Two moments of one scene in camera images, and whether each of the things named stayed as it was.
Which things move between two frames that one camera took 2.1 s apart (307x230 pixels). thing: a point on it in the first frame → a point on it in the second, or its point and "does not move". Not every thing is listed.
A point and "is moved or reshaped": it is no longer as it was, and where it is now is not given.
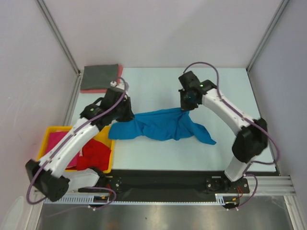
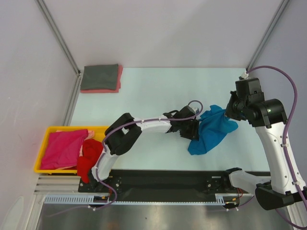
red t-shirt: [95, 155] does not move
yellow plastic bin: [102, 135] does not move
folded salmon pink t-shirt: [105, 91] does not move
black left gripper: [129, 115] → [193, 133]
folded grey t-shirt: [99, 77] does not move
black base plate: [162, 185] does not move
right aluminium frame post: [282, 5] does not move
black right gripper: [184, 106] → [229, 112]
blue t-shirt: [161, 124] is moved or reshaped
